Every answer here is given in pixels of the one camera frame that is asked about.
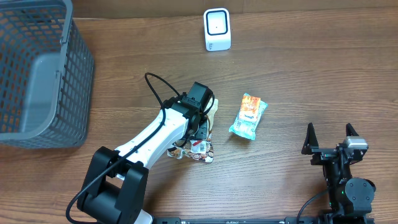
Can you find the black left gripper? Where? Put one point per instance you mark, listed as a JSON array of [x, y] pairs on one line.
[[201, 130]]

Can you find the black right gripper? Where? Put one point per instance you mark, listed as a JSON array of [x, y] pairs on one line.
[[329, 153]]

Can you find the beige Pantree snack pouch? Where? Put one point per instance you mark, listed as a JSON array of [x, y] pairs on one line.
[[199, 150]]

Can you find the teal wet wipes pack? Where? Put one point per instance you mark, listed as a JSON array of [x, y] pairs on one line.
[[248, 117]]

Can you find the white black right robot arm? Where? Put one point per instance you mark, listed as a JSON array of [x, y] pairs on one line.
[[350, 197]]

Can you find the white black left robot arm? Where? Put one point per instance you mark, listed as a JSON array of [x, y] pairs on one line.
[[114, 187]]

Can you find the white barcode scanner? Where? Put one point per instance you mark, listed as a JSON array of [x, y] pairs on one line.
[[217, 29]]

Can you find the grey plastic mesh basket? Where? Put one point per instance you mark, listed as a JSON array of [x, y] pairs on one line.
[[47, 73]]

